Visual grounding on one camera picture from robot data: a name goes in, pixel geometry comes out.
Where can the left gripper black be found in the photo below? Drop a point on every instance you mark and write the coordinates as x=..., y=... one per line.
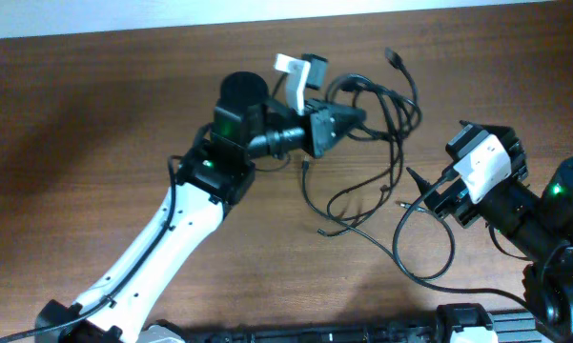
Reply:
x=323, y=137

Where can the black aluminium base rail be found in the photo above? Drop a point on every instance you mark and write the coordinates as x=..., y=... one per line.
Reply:
x=462, y=322

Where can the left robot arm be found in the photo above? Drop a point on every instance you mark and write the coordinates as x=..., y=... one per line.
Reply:
x=209, y=180

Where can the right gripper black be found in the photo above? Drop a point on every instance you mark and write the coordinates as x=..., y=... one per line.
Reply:
x=451, y=202

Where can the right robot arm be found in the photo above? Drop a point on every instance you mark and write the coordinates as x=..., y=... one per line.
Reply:
x=541, y=227

